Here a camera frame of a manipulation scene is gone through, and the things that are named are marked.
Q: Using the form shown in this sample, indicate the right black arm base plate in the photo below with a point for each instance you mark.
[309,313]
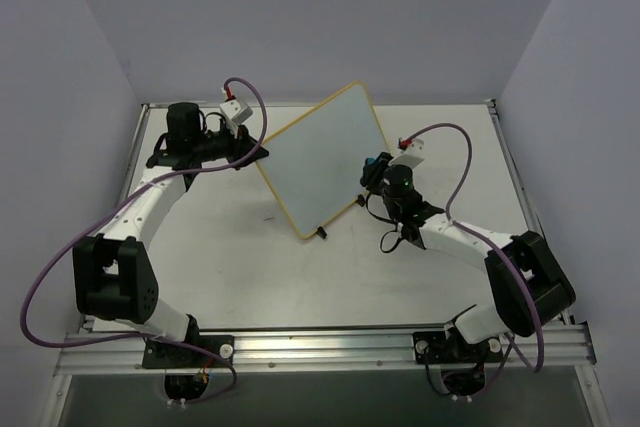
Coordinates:
[440,347]

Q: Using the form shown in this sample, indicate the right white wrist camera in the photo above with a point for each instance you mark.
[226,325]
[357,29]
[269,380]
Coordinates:
[411,156]

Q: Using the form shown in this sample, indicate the yellow-framed small whiteboard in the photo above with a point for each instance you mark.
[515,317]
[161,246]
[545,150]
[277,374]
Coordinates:
[315,162]

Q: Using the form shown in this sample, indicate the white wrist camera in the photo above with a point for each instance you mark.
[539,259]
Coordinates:
[235,111]
[411,156]

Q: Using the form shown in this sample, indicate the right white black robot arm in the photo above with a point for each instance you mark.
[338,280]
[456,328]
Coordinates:
[528,286]

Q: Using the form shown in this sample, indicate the black whiteboard clip stand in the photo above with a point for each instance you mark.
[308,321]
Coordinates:
[321,233]

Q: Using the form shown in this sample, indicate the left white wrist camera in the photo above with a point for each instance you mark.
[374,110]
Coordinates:
[235,111]

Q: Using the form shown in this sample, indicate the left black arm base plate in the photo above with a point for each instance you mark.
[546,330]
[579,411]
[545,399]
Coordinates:
[161,355]

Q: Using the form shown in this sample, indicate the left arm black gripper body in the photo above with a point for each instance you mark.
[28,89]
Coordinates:
[242,145]

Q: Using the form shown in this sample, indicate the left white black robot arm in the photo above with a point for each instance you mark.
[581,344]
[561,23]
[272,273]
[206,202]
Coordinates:
[113,276]

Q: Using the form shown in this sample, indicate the front aluminium frame rail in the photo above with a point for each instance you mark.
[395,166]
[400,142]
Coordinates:
[255,351]

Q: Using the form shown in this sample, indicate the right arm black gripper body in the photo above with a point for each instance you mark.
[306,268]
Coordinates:
[373,175]

